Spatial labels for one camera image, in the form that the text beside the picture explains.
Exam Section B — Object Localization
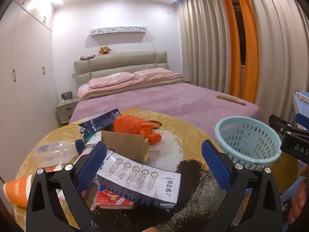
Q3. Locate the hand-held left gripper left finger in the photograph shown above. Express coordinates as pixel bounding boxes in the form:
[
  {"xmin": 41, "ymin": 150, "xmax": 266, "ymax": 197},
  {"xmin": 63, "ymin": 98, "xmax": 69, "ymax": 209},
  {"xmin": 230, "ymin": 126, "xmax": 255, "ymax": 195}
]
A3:
[{"xmin": 26, "ymin": 141, "xmax": 108, "ymax": 232}]

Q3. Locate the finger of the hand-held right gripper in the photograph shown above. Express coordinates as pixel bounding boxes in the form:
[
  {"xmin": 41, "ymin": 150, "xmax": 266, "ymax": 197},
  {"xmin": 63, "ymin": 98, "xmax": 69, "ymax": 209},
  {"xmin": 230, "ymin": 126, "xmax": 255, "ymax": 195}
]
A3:
[
  {"xmin": 269, "ymin": 114, "xmax": 298, "ymax": 139},
  {"xmin": 296, "ymin": 113, "xmax": 309, "ymax": 132}
]

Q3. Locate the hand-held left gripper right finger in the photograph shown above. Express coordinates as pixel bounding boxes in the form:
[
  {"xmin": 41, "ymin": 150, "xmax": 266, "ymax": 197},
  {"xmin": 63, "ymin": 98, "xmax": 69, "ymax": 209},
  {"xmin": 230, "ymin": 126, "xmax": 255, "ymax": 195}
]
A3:
[{"xmin": 201, "ymin": 139, "xmax": 283, "ymax": 232}]

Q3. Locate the light blue plastic basket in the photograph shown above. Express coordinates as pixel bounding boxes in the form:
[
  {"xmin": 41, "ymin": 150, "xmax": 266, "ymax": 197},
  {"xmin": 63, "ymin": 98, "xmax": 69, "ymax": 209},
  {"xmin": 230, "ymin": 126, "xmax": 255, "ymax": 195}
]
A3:
[{"xmin": 214, "ymin": 116, "xmax": 283, "ymax": 172}]

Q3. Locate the white blue milk carton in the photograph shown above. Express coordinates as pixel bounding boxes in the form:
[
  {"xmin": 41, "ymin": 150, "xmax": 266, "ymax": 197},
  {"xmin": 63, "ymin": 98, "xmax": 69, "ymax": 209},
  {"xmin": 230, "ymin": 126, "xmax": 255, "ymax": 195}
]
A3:
[{"xmin": 96, "ymin": 150, "xmax": 182, "ymax": 211}]

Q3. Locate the orange plastic bag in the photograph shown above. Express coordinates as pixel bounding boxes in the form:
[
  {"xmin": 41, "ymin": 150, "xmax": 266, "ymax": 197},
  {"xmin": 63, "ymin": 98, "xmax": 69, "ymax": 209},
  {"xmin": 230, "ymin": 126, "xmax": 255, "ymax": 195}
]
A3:
[{"xmin": 113, "ymin": 115, "xmax": 162, "ymax": 145}]

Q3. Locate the person's right hand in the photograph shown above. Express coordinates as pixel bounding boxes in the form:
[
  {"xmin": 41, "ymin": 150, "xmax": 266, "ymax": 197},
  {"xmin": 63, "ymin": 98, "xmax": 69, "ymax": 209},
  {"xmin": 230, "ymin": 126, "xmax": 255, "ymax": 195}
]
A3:
[{"xmin": 288, "ymin": 165, "xmax": 309, "ymax": 223}]

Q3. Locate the white heart-dotted paper bag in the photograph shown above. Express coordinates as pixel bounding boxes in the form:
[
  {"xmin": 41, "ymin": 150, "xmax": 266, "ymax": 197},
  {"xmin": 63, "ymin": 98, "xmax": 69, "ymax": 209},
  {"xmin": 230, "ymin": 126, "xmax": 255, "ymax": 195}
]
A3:
[{"xmin": 85, "ymin": 132, "xmax": 103, "ymax": 148}]

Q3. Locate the brown cardboard box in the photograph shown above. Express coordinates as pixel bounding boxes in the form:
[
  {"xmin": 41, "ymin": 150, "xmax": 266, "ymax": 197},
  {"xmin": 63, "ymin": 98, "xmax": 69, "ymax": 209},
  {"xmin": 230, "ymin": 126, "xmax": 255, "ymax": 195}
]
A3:
[{"xmin": 101, "ymin": 130, "xmax": 150, "ymax": 163}]

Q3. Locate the red white small box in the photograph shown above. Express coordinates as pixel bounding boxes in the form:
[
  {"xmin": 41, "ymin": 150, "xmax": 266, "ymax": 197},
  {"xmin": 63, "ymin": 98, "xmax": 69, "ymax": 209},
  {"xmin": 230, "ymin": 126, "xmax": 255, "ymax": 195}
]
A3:
[{"xmin": 96, "ymin": 186, "xmax": 135, "ymax": 209}]

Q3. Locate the clear plastic bottle blue cap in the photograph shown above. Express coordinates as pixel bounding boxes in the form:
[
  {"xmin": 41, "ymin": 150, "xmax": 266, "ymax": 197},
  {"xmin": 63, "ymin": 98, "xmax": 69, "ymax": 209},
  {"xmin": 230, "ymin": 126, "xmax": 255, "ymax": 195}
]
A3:
[{"xmin": 36, "ymin": 139, "xmax": 85, "ymax": 162}]

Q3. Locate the dark blue milk carton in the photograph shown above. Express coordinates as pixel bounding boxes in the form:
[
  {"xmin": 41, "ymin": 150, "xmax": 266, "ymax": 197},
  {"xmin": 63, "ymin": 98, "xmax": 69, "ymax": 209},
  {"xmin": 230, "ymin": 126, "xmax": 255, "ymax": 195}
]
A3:
[{"xmin": 78, "ymin": 109, "xmax": 121, "ymax": 142}]

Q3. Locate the wooden stick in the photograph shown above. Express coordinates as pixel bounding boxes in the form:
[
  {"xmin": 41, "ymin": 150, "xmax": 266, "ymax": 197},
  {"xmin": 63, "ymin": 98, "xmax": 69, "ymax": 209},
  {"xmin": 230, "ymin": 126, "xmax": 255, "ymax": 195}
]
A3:
[{"xmin": 216, "ymin": 95, "xmax": 246, "ymax": 106}]

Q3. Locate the beige nightstand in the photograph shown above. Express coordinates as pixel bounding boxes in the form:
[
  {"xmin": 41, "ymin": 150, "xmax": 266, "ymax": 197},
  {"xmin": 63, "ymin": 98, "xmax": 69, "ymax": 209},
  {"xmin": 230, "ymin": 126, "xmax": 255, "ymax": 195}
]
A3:
[{"xmin": 56, "ymin": 98, "xmax": 80, "ymax": 126}]

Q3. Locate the orange curtain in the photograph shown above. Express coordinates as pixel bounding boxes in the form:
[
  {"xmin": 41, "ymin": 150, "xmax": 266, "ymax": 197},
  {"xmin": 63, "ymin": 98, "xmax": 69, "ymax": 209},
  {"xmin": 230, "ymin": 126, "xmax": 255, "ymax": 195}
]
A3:
[
  {"xmin": 234, "ymin": 0, "xmax": 259, "ymax": 103},
  {"xmin": 218, "ymin": 0, "xmax": 242, "ymax": 97}
]

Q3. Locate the beige curtain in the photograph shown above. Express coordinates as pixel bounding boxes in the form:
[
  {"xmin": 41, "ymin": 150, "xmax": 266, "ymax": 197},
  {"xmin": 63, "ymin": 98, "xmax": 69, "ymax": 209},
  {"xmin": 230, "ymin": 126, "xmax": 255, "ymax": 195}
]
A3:
[
  {"xmin": 246, "ymin": 0, "xmax": 309, "ymax": 124},
  {"xmin": 179, "ymin": 0, "xmax": 236, "ymax": 95}
]

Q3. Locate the purple blanket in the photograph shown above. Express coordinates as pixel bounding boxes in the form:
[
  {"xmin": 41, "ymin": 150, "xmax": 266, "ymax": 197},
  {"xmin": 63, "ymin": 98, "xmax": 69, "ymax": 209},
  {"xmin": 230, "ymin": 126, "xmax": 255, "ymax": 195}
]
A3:
[{"xmin": 69, "ymin": 82, "xmax": 263, "ymax": 136}]

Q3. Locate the red white paper cup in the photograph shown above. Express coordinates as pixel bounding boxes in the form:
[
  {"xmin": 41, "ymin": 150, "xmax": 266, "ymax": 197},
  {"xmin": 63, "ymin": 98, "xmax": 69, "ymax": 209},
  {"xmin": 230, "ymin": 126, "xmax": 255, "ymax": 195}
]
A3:
[{"xmin": 3, "ymin": 174, "xmax": 34, "ymax": 208}]

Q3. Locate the bed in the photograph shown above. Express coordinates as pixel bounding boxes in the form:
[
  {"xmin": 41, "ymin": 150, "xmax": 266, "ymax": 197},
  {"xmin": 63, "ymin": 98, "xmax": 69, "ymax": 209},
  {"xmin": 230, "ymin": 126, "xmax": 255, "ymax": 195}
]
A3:
[{"xmin": 69, "ymin": 51, "xmax": 263, "ymax": 136}]

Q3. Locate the pink pillow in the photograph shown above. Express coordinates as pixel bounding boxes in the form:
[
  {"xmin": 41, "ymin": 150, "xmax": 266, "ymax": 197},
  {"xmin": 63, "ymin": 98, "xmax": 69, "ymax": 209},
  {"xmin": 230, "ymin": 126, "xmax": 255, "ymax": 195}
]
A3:
[
  {"xmin": 132, "ymin": 68, "xmax": 173, "ymax": 79},
  {"xmin": 88, "ymin": 72, "xmax": 134, "ymax": 89}
]

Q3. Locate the window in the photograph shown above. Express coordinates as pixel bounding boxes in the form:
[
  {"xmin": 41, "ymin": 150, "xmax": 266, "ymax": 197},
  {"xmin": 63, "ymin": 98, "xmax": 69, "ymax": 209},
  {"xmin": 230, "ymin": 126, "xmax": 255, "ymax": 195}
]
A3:
[{"xmin": 231, "ymin": 0, "xmax": 247, "ymax": 67}]

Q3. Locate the beige padded headboard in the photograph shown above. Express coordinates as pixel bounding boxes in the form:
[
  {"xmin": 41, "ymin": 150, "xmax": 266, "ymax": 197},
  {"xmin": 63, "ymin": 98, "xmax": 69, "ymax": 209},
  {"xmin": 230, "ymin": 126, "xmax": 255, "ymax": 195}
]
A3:
[{"xmin": 74, "ymin": 51, "xmax": 168, "ymax": 87}]

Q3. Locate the white wardrobe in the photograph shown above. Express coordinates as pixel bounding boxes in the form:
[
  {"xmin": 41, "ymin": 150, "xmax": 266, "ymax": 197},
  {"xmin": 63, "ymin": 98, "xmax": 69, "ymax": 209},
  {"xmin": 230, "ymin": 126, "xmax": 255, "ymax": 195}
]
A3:
[{"xmin": 0, "ymin": 0, "xmax": 61, "ymax": 184}]

